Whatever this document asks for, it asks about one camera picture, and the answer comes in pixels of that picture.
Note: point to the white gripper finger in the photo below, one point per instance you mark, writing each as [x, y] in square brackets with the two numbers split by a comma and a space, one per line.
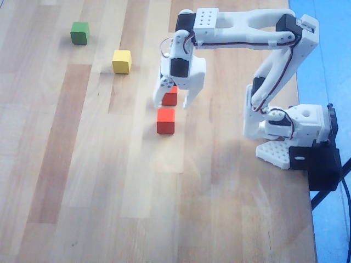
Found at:
[193, 96]
[161, 91]

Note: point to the red wooden cube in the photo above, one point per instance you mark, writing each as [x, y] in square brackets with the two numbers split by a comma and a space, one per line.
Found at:
[165, 122]
[170, 99]

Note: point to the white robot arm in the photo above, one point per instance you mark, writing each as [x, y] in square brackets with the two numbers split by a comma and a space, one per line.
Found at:
[246, 27]

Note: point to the yellow wooden cube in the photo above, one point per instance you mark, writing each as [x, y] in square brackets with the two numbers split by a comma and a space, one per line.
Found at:
[121, 62]

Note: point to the green wooden cube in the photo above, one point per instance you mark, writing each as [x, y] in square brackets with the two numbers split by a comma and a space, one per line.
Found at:
[79, 34]

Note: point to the black table clamp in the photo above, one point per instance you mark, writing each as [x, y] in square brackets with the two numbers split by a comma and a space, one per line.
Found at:
[321, 167]

